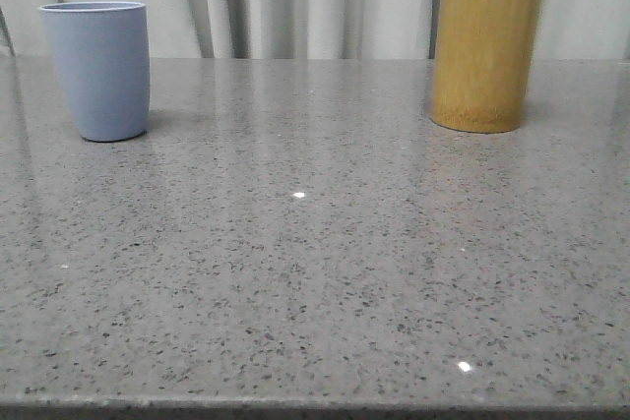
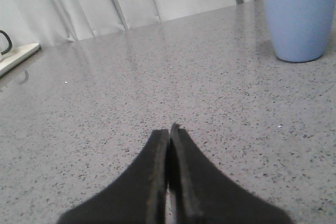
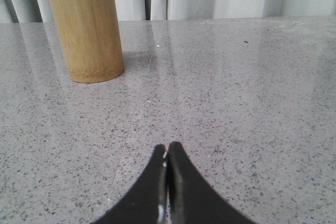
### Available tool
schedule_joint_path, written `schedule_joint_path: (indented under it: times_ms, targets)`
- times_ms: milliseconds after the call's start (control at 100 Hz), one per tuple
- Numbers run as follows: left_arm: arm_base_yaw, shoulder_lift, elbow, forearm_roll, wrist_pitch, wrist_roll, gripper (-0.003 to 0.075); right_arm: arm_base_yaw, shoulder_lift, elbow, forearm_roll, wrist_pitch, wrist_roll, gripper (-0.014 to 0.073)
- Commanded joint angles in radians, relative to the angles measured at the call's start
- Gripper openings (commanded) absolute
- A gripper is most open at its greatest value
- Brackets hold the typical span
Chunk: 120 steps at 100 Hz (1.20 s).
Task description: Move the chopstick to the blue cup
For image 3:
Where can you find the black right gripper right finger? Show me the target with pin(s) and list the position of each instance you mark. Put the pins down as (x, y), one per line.
(192, 199)

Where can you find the bamboo wooden cup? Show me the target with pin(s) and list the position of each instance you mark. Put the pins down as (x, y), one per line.
(88, 31)

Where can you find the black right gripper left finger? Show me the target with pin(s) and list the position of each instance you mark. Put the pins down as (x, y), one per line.
(145, 201)

